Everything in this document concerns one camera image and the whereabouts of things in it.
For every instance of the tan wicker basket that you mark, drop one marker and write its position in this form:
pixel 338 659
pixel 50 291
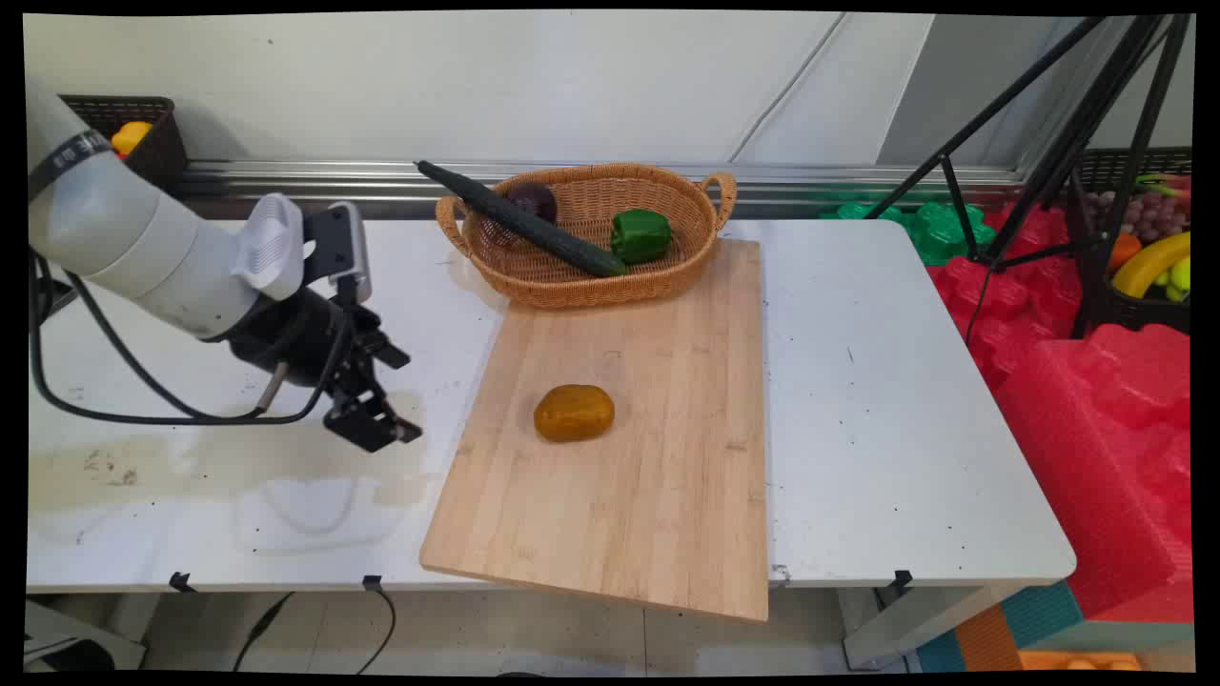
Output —
pixel 572 281

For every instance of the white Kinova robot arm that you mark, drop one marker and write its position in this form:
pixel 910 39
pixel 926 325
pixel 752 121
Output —
pixel 124 238

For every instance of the dark purple eggplant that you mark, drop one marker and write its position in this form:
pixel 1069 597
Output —
pixel 537 198

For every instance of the dark green cucumber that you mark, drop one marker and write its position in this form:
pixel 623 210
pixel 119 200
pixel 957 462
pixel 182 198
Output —
pixel 534 227

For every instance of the metal wall rail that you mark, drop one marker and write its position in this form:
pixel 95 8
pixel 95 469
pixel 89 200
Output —
pixel 810 176

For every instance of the green foam mat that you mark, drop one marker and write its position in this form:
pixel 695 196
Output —
pixel 939 229

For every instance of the light green fruit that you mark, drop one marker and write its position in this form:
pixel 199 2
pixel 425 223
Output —
pixel 1180 274

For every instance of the green bell pepper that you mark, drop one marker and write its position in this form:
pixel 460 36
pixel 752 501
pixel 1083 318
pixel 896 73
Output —
pixel 640 235

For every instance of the brown yellow potato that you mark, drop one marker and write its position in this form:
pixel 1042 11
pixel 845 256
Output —
pixel 574 413

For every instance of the red foam mat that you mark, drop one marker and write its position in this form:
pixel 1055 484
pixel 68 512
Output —
pixel 1010 295
pixel 1096 448

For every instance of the purple grapes bunch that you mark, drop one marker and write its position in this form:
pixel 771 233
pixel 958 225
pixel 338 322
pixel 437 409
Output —
pixel 1148 214

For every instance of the yellow banana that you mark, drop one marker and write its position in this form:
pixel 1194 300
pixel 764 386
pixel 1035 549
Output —
pixel 1148 267

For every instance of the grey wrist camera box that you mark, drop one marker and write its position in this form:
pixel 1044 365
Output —
pixel 338 243

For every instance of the white ribbed camera bracket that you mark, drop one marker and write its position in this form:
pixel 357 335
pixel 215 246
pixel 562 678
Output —
pixel 272 248

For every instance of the red green vegetable toy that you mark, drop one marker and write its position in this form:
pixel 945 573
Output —
pixel 1168 183

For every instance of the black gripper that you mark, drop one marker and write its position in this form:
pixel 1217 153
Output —
pixel 295 338

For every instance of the yellow toy pepper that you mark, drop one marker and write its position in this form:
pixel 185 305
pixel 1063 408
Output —
pixel 131 136

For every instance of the bamboo cutting board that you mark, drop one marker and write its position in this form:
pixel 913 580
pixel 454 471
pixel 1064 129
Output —
pixel 620 457

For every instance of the white table leg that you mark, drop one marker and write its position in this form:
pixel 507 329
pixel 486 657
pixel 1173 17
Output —
pixel 915 624

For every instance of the teal orange foam mat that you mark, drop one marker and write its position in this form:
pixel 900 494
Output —
pixel 1039 624

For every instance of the dark woven storage basket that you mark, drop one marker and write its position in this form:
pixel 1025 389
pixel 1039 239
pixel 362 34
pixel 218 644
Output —
pixel 157 152

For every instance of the black fruit basket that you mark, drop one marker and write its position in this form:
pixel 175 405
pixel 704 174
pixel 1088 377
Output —
pixel 1106 300

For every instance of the black tripod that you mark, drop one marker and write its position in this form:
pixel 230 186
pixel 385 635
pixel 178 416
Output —
pixel 1077 143

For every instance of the orange fruit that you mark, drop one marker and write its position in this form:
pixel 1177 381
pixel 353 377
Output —
pixel 1123 250

